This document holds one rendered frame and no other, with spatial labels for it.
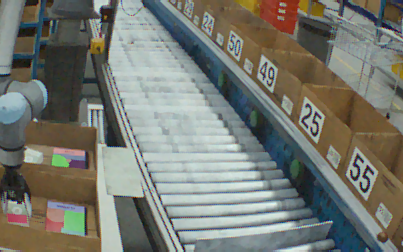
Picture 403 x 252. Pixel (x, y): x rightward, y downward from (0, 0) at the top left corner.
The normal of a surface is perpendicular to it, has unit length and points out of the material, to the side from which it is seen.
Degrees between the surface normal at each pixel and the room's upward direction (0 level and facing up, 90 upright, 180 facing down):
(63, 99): 90
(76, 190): 89
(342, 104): 90
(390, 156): 90
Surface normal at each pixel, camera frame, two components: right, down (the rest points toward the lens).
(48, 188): 0.18, 0.43
